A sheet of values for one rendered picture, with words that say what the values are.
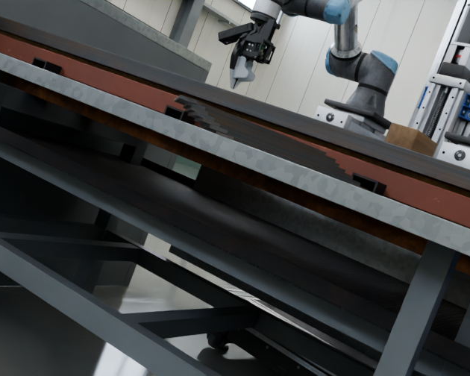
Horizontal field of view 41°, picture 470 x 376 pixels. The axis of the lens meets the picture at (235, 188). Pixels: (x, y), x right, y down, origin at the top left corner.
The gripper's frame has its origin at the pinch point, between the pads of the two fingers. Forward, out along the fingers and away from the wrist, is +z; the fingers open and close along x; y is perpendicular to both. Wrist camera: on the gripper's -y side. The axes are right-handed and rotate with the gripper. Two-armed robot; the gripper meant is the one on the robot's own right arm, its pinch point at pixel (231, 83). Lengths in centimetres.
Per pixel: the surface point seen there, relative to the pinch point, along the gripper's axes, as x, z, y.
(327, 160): -47, 13, 58
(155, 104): -37.2, 13.8, 9.2
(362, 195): -67, 17, 74
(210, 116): -64, 13, 45
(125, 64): -37.6, 7.6, -3.4
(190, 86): -36.9, 7.5, 16.6
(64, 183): -36, 40, -11
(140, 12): 719, -163, -783
